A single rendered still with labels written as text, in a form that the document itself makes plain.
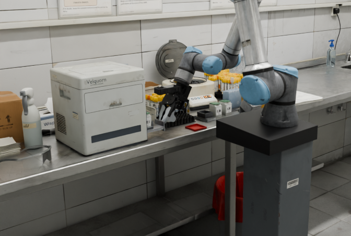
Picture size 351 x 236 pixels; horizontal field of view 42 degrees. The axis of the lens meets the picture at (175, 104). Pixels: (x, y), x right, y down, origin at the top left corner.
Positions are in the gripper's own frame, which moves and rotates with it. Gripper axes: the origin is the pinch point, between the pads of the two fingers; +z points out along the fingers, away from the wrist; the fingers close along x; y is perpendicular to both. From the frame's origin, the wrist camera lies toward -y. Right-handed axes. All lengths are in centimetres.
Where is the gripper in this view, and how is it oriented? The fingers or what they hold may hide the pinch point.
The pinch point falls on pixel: (160, 122)
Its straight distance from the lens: 192.8
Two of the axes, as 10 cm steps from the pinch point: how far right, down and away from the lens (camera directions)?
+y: 7.0, 3.4, 6.3
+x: -6.1, -1.8, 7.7
